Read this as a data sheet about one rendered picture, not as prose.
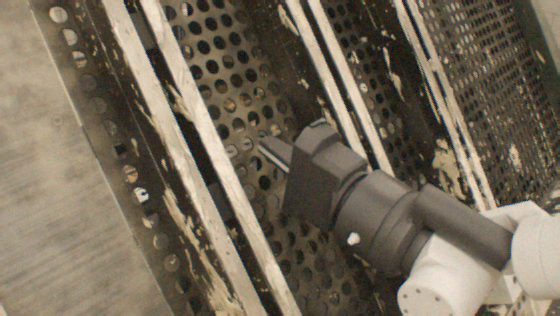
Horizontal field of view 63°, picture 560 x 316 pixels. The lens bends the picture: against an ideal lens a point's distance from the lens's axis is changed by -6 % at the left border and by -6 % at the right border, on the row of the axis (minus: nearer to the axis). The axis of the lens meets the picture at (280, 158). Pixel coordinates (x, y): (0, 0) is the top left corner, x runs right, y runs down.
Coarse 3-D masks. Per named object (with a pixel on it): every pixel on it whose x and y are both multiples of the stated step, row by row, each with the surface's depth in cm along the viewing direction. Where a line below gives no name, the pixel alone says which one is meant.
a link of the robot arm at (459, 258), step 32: (416, 192) 47; (384, 224) 45; (416, 224) 44; (448, 224) 41; (480, 224) 40; (384, 256) 45; (416, 256) 44; (448, 256) 42; (480, 256) 40; (416, 288) 41; (448, 288) 39; (480, 288) 41
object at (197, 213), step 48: (96, 0) 44; (144, 0) 47; (96, 48) 48; (144, 48) 46; (144, 96) 45; (192, 96) 48; (144, 144) 48; (192, 144) 49; (192, 192) 46; (240, 192) 49; (192, 240) 48; (240, 240) 49; (240, 288) 47; (288, 288) 50
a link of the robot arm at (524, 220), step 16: (512, 208) 43; (528, 208) 41; (512, 224) 42; (528, 224) 38; (512, 240) 37; (528, 240) 36; (512, 256) 37; (528, 256) 36; (512, 272) 45; (528, 272) 36; (528, 288) 36; (544, 288) 35
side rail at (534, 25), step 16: (496, 0) 130; (512, 0) 127; (528, 0) 124; (528, 16) 125; (544, 16) 128; (528, 32) 127; (544, 32) 124; (544, 48) 125; (544, 64) 127; (544, 80) 129; (544, 96) 130
